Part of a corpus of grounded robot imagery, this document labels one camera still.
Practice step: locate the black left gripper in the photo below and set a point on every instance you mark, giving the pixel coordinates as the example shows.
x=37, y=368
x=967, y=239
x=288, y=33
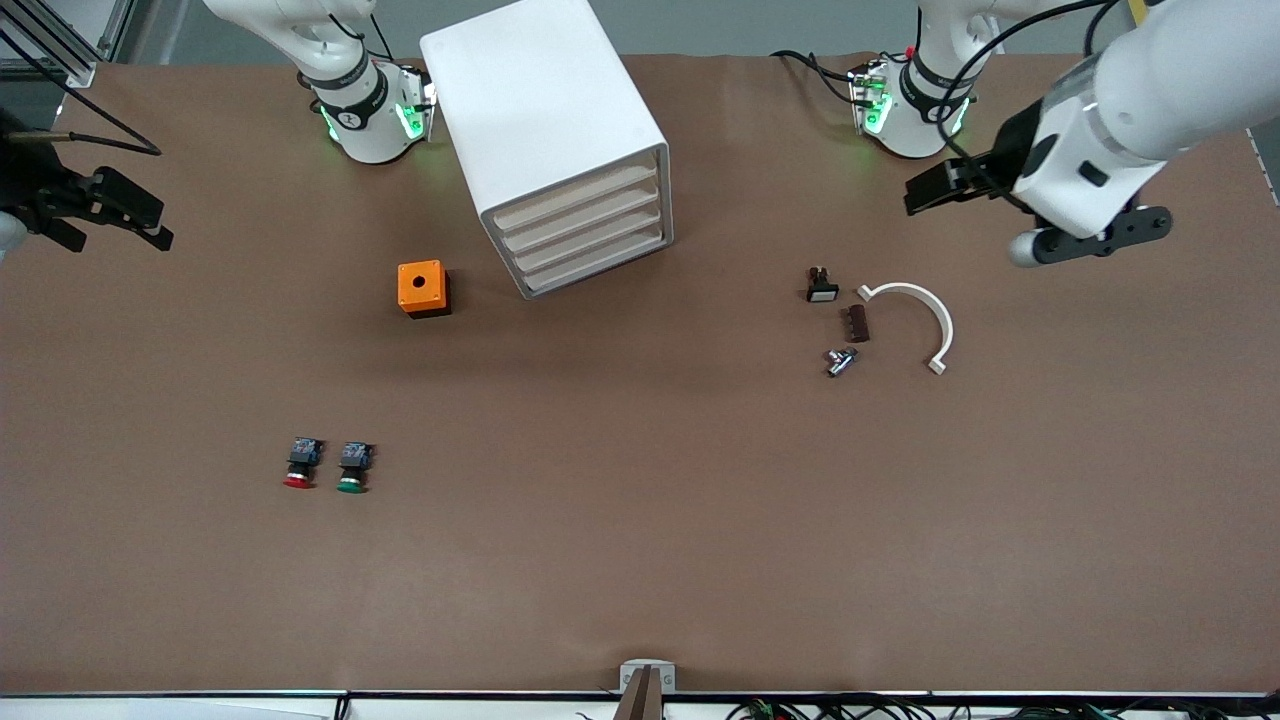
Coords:
x=1012, y=150

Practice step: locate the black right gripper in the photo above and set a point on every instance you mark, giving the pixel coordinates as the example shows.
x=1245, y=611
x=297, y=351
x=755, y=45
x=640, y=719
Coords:
x=30, y=183

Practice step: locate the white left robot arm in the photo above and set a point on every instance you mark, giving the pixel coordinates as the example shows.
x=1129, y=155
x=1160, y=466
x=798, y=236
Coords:
x=1150, y=90

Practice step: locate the red push button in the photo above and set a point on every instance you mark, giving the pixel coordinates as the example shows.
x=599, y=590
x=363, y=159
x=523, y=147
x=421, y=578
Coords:
x=303, y=462

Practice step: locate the green push button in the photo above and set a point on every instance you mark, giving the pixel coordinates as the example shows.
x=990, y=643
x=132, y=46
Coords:
x=354, y=465

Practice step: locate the brown terminal block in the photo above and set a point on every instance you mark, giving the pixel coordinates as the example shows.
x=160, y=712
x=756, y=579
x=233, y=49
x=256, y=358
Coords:
x=856, y=324

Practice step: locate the silver metal connector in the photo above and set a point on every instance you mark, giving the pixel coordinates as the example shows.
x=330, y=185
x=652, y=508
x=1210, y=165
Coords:
x=840, y=362

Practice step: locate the white curved plastic bracket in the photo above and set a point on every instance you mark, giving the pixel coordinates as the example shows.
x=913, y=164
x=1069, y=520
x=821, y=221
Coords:
x=940, y=320

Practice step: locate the aluminium frame profile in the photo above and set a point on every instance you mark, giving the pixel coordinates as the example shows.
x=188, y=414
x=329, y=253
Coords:
x=80, y=72

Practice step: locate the black switch white face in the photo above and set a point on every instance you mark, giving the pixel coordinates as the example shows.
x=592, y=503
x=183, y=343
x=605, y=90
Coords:
x=822, y=288

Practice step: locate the orange button enclosure box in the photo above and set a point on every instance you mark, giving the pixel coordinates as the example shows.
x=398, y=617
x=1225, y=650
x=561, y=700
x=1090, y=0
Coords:
x=420, y=285

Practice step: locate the grey mount bracket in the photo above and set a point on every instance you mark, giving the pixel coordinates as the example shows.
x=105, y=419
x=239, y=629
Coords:
x=667, y=680

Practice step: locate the brown camera pole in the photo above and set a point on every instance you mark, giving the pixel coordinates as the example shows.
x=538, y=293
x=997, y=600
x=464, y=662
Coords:
x=640, y=700

